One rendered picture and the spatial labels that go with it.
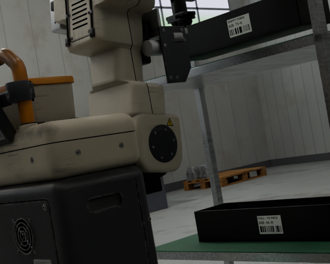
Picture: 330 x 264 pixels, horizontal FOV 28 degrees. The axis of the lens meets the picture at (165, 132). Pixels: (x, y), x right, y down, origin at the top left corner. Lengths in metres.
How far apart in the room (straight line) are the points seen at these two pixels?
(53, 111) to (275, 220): 0.89
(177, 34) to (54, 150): 0.63
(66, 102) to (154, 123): 0.28
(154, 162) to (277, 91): 9.51
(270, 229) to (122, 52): 0.78
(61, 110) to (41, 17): 7.11
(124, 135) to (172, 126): 0.35
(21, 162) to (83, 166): 0.15
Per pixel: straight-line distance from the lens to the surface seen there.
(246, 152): 10.98
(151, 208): 7.16
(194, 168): 9.21
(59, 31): 2.04
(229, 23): 2.23
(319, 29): 1.82
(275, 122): 11.29
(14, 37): 8.40
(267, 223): 2.18
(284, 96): 11.14
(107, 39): 1.76
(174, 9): 2.48
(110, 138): 1.46
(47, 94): 1.58
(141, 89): 1.76
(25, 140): 1.45
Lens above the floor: 0.73
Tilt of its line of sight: 1 degrees up
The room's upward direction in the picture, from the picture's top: 10 degrees counter-clockwise
